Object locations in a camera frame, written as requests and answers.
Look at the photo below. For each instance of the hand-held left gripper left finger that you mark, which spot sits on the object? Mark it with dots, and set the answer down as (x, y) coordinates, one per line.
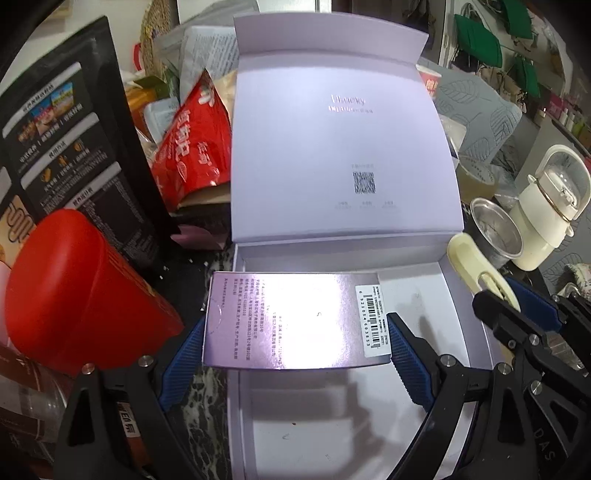
(184, 364)

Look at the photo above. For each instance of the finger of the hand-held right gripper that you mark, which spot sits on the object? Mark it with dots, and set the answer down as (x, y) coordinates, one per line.
(535, 307)
(503, 314)

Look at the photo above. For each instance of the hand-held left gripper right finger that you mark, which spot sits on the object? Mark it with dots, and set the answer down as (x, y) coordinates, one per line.
(406, 364)

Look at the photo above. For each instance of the cream plastic tool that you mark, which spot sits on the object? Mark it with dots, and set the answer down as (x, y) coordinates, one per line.
(466, 258)

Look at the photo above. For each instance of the shiny purple carton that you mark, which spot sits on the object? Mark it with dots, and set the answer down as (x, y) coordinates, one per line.
(295, 323)

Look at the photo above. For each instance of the lilac gift box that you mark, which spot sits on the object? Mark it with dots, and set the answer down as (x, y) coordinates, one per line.
(341, 138)

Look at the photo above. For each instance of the grey leaf-pattern chair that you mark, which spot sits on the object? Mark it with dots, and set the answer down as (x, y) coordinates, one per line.
(561, 272)
(475, 110)

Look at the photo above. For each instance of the small steel bowl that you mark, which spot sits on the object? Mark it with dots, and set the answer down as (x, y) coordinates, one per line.
(494, 230)

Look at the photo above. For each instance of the red canister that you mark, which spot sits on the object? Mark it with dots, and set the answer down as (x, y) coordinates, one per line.
(83, 295)

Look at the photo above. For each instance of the brown spice jar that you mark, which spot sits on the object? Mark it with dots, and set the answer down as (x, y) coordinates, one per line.
(32, 406)

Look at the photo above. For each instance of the row of bottles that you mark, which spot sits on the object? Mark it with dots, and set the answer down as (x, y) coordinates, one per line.
(568, 117)

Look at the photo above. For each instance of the red snack bag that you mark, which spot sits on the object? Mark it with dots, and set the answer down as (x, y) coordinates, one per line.
(194, 138)

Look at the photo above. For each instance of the small green tote bag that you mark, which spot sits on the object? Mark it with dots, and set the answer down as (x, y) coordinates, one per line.
(528, 76)

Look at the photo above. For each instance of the red paper cup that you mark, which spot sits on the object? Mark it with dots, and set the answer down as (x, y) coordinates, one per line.
(429, 85)

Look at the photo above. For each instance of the black printed snack bag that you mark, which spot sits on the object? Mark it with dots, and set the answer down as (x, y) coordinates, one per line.
(69, 138)

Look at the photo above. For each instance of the large green tote bag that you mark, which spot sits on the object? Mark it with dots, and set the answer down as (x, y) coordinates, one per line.
(480, 41)

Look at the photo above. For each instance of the printed paper leaflet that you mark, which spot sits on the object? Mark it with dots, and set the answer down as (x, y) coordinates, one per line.
(207, 50)

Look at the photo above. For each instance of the grey zip bag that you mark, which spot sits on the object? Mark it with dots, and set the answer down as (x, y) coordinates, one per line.
(168, 44)

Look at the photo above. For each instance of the woven straw mat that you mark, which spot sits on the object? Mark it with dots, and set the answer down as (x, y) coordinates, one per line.
(157, 37)

